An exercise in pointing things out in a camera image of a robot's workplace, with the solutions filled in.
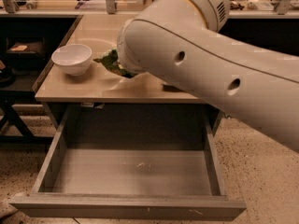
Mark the white ceramic bowl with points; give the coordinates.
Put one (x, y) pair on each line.
(73, 59)

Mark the grey counter cabinet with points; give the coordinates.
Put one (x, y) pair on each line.
(54, 88)

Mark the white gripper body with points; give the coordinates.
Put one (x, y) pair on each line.
(121, 48)

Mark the green jalapeno chip bag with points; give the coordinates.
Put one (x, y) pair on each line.
(169, 88)

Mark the open grey drawer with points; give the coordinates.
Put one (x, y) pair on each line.
(133, 161)

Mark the dark side table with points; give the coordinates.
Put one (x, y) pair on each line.
(22, 64)

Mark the green rice chip bag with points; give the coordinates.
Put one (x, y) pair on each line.
(110, 60)

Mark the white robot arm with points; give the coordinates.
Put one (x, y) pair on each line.
(179, 41)

